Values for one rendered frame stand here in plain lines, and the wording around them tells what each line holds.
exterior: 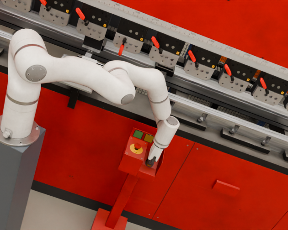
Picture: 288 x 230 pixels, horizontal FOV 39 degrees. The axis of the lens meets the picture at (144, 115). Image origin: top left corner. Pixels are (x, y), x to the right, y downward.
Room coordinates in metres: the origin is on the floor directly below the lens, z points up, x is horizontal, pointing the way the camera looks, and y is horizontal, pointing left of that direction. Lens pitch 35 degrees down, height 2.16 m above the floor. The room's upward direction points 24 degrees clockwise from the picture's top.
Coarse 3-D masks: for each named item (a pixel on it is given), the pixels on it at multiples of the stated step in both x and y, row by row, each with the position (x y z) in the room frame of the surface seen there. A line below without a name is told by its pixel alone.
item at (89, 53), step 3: (105, 39) 2.18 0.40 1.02; (105, 42) 2.14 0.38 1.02; (102, 45) 2.10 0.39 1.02; (102, 48) 2.09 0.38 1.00; (87, 51) 1.99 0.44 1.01; (90, 51) 2.00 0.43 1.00; (93, 51) 2.02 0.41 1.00; (87, 54) 1.96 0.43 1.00; (90, 54) 1.97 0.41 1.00; (90, 57) 1.94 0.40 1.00
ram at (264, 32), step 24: (120, 0) 1.88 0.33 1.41; (144, 0) 1.89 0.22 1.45; (168, 0) 1.91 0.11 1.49; (192, 0) 1.92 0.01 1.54; (216, 0) 1.93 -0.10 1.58; (240, 0) 1.94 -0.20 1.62; (264, 0) 1.95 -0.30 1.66; (144, 24) 1.90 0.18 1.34; (192, 24) 1.92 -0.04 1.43; (216, 24) 1.94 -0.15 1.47; (240, 24) 1.95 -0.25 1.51; (264, 24) 1.96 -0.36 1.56; (216, 48) 1.94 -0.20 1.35; (240, 48) 1.96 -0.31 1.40; (264, 48) 1.97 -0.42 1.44
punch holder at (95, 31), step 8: (88, 8) 1.86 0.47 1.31; (96, 8) 1.87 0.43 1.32; (88, 16) 1.87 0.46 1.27; (96, 16) 1.87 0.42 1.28; (104, 16) 1.87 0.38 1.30; (80, 24) 1.86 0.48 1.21; (88, 24) 1.86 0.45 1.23; (96, 24) 1.87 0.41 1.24; (80, 32) 1.86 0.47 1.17; (88, 32) 1.87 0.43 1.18; (96, 32) 1.87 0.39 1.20; (104, 32) 1.87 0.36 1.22
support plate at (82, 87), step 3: (57, 81) 1.63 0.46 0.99; (60, 81) 1.63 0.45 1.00; (63, 81) 1.63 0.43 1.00; (66, 81) 1.64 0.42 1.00; (66, 84) 1.63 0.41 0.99; (69, 84) 1.63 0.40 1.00; (72, 84) 1.64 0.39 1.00; (75, 84) 1.65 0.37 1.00; (78, 84) 1.66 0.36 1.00; (75, 87) 1.64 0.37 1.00; (78, 87) 1.64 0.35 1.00; (81, 87) 1.65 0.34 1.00; (84, 87) 1.66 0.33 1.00; (87, 87) 1.67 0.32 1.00; (84, 90) 1.64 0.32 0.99; (87, 90) 1.65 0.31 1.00; (90, 90) 1.65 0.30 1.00; (90, 93) 1.65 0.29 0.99
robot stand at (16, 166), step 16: (0, 144) 1.10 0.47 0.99; (32, 144) 1.16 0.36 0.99; (0, 160) 1.10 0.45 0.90; (16, 160) 1.09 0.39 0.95; (32, 160) 1.20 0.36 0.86; (0, 176) 1.09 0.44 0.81; (16, 176) 1.09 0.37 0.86; (32, 176) 1.25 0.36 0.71; (0, 192) 1.09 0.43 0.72; (16, 192) 1.12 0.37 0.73; (0, 208) 1.09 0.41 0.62; (16, 208) 1.16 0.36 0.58; (0, 224) 1.09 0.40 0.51; (16, 224) 1.20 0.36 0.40
